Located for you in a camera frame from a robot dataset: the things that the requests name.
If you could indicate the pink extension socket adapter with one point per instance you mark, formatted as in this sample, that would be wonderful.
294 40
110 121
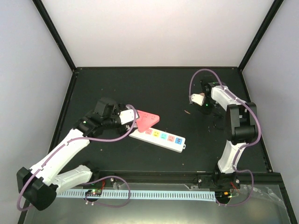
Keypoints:
146 120

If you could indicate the white power strip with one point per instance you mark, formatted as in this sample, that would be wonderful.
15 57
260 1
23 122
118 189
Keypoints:
160 138

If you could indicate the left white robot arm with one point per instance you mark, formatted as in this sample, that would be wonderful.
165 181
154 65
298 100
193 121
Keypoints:
39 185

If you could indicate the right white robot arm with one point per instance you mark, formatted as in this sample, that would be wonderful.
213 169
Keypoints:
240 127

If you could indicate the left circuit board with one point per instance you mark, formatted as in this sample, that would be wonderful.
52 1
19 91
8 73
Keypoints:
93 192

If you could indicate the circuit board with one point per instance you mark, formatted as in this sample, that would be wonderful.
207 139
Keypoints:
223 194
93 192

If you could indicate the right circuit board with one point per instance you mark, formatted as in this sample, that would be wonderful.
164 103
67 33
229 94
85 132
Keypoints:
223 194

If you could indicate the black aluminium frame rail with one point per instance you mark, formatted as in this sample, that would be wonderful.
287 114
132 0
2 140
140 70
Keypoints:
203 179

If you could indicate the light blue slotted cable duct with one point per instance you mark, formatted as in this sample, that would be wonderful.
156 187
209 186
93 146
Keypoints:
143 195

